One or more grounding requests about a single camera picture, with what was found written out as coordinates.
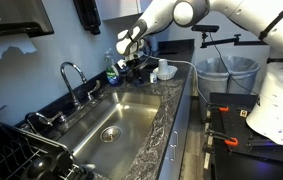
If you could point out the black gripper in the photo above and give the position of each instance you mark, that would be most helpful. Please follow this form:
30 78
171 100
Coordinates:
137 63

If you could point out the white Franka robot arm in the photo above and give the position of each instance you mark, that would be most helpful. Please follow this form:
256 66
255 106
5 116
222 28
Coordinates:
277 93

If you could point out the white foam cup stack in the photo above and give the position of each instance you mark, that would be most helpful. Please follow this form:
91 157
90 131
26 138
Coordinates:
163 66

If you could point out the clear dish soap bottle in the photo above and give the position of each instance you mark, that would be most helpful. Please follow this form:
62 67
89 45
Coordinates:
112 73

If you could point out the stainless steel sink basin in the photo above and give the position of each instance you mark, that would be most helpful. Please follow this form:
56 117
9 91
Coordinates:
127 126

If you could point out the metal sink drain strainer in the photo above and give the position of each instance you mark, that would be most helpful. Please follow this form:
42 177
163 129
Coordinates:
110 134

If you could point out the white upper cabinet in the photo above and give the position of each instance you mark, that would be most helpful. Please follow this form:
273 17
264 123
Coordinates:
121 8

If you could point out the tall chrome gooseneck faucet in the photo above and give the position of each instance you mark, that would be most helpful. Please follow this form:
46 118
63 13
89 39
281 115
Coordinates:
68 83

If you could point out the grey trash bin with liner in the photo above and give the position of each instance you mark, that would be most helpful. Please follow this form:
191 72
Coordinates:
214 80

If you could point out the black clamp with orange grip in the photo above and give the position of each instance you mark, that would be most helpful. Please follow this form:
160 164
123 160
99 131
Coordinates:
229 141
222 108

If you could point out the small chrome side faucet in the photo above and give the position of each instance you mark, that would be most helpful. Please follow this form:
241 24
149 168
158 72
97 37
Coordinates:
47 119

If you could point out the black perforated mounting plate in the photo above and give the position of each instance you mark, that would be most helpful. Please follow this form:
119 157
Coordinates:
241 136

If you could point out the black round kitchen utensil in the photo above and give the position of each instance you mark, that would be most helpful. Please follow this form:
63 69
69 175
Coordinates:
42 166

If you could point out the dark paper towel dispenser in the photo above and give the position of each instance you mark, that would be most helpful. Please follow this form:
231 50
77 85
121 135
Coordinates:
14 15

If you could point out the white paper towel sheet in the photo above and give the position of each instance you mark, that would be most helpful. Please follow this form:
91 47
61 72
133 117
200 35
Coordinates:
1 46

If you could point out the black robot table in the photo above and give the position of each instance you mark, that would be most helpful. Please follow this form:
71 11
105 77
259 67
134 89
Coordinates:
247 170

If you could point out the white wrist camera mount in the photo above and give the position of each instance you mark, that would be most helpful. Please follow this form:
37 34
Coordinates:
122 64

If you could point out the black wall dispenser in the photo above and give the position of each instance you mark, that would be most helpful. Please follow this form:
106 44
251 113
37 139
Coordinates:
89 15

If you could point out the black camera on stand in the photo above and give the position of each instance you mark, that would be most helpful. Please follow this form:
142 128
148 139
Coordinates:
205 28

